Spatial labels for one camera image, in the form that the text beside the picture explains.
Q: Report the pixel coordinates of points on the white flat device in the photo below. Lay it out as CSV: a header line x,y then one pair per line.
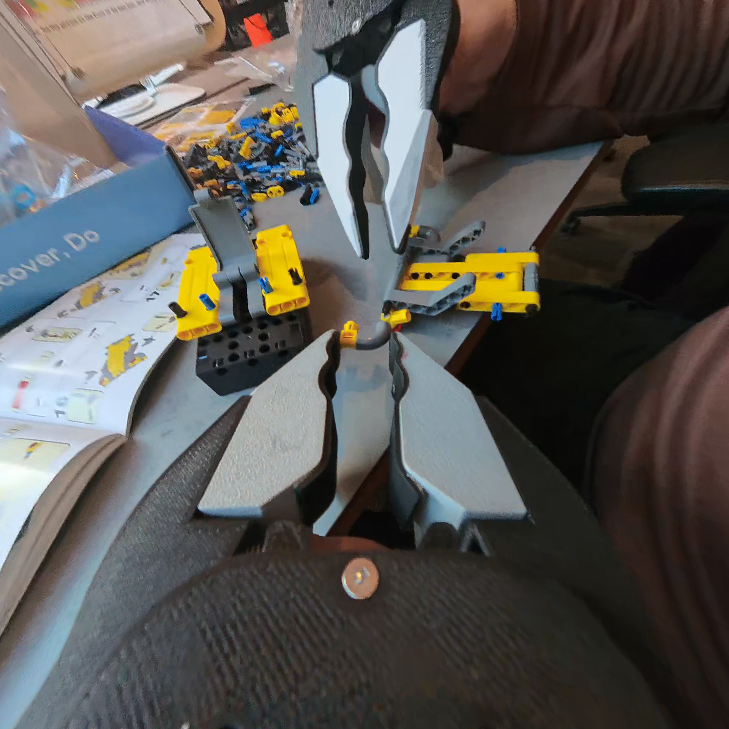
x,y
154,102

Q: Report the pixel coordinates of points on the crumpled clear plastic bags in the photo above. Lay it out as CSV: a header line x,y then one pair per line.
x,y
40,171

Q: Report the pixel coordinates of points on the yellow black sticker sheet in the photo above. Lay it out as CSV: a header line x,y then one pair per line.
x,y
199,122

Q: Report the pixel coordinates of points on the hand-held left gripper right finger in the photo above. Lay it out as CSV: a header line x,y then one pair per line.
x,y
455,455

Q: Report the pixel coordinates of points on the pile of small building pieces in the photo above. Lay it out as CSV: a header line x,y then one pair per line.
x,y
256,154

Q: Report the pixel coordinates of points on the cardboard kit box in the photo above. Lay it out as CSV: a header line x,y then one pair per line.
x,y
85,239

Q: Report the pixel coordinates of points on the open instruction booklet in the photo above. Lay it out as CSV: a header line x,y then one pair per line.
x,y
74,353

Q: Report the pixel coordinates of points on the printed building-blocks poster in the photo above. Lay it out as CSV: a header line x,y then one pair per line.
x,y
114,28

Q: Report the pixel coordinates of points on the grey desk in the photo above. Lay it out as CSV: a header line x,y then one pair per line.
x,y
501,188

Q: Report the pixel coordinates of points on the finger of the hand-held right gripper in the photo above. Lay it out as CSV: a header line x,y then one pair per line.
x,y
410,142
333,154

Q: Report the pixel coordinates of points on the yellow panel vehicle assembly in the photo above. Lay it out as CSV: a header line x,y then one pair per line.
x,y
478,279

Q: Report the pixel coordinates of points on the black and blue connector piece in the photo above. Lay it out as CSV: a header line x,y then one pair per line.
x,y
310,196

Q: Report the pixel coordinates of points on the person's right hand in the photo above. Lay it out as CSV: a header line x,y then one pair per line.
x,y
478,51

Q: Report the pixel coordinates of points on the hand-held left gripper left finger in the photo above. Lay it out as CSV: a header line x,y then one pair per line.
x,y
267,444

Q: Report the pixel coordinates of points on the person's right forearm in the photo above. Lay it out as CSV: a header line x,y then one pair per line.
x,y
598,68

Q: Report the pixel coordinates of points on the black base yellow panel assembly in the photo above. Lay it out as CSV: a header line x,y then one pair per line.
x,y
279,267

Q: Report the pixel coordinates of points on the grey elbow with yellow connector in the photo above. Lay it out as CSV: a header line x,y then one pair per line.
x,y
426,232

